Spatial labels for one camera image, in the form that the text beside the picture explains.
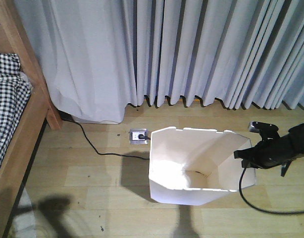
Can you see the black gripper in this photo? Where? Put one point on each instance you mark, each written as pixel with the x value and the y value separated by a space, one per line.
pixel 264 155

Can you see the silver floor power socket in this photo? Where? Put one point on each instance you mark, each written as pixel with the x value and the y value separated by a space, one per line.
pixel 138 136

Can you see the black white checkered bedding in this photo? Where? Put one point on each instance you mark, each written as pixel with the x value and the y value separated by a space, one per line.
pixel 15 91

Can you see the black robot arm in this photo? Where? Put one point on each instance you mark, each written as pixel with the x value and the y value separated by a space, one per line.
pixel 293 141

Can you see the white trash bin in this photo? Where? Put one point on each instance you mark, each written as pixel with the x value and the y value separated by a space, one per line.
pixel 193 166

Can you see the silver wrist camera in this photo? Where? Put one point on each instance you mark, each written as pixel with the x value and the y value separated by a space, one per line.
pixel 257 127

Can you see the light grey curtain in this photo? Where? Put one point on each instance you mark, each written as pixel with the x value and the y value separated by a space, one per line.
pixel 98 56

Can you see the wooden bed frame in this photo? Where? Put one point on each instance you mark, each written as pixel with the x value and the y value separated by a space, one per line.
pixel 13 39

